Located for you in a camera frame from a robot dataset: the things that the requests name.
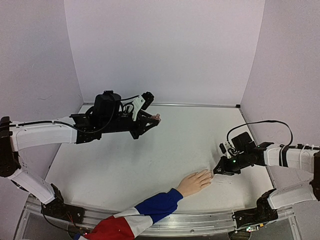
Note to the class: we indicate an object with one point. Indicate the red white blue sleeve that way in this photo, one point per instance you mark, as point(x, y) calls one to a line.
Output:
point(129, 224)

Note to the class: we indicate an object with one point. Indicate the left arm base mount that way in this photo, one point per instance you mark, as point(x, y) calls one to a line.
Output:
point(58, 209)

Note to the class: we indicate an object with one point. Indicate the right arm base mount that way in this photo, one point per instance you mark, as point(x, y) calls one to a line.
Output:
point(261, 214)

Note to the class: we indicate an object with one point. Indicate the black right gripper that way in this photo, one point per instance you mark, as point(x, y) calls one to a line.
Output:
point(227, 165)

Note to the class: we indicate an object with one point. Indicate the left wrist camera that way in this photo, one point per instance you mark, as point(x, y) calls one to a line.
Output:
point(134, 104)

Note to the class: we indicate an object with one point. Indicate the mannequin hand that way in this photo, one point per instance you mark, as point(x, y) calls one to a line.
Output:
point(194, 183)

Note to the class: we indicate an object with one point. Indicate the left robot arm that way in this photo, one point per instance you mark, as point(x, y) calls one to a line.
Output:
point(22, 141)

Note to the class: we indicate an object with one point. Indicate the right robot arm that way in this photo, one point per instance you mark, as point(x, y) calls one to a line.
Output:
point(295, 169)

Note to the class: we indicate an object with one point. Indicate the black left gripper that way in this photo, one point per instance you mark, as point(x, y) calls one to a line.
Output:
point(142, 129)

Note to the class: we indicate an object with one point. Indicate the red nail polish bottle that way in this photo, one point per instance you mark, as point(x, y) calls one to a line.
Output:
point(157, 117)

